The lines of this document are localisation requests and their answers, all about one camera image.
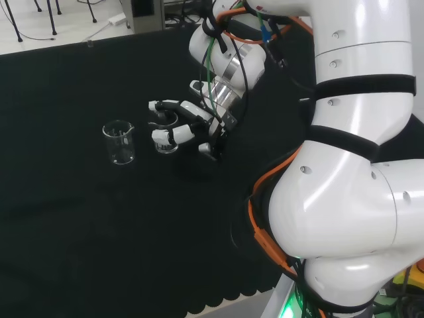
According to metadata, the black cable bundle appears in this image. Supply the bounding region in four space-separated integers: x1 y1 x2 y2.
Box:
164 13 203 30

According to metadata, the black bench cloth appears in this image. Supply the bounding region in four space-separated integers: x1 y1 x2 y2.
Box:
0 19 319 316

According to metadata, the clear glass beaker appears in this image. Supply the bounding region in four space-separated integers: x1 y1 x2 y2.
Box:
101 119 136 166
147 111 180 154

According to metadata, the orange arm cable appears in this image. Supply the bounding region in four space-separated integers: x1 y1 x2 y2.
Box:
215 6 314 276

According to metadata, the grey metal cabinet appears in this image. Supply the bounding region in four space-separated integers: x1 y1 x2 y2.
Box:
119 0 166 34

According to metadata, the white power cable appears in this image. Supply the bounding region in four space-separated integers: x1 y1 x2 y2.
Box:
81 21 112 43

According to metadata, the yellow stop button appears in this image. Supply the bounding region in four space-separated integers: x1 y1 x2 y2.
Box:
392 256 424 297

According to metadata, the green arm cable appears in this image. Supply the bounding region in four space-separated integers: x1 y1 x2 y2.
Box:
199 0 248 123

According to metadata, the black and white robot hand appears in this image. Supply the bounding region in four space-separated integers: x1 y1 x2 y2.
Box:
148 98 239 162

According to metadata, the black tripod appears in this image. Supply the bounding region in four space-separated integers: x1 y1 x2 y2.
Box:
45 0 99 36
0 0 42 43

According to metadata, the thin black floor cable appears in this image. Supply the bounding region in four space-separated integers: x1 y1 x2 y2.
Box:
18 31 56 42

